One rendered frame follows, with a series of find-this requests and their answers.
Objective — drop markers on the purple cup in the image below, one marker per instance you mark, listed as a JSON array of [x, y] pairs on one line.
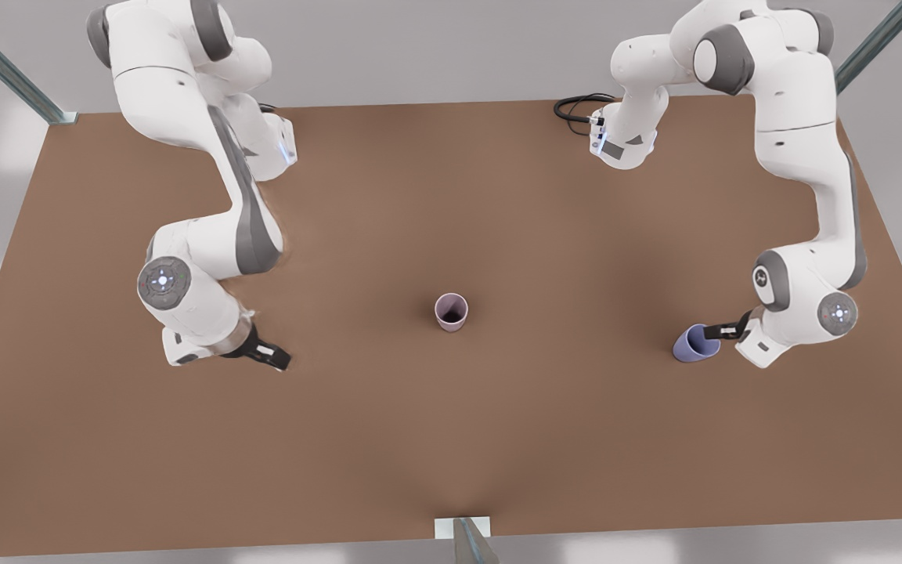
[[694, 345]]

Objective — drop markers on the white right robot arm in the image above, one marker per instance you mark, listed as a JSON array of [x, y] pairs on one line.
[[185, 141]]

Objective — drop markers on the pink cup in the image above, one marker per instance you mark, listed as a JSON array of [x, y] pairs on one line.
[[451, 312]]

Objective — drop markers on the silver frame post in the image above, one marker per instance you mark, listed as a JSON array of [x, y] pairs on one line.
[[468, 540], [5, 66], [878, 39]]

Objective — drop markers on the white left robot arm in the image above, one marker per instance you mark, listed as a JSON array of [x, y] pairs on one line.
[[803, 141]]

